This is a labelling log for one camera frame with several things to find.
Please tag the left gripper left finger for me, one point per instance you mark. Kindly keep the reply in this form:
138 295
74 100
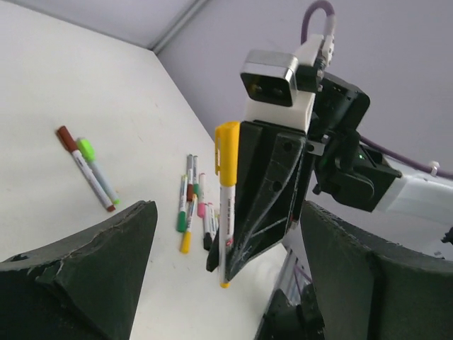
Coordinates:
84 286

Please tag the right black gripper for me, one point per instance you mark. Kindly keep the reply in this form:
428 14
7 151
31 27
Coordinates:
275 167

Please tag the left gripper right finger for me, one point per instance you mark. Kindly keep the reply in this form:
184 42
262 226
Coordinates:
370 288

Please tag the light green cap marker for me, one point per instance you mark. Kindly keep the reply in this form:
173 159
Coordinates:
89 155

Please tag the brown cap marker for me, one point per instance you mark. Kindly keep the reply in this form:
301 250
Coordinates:
70 144
190 176

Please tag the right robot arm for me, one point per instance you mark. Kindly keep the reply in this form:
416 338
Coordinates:
395 182

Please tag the magenta cap marker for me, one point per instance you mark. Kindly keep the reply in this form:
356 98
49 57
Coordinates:
208 225

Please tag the black cap marker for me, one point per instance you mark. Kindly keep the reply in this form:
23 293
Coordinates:
207 242

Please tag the dark green cap marker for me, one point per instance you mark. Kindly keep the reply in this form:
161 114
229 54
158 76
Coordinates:
181 223

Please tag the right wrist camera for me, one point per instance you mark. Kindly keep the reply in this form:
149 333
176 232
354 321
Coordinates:
282 86

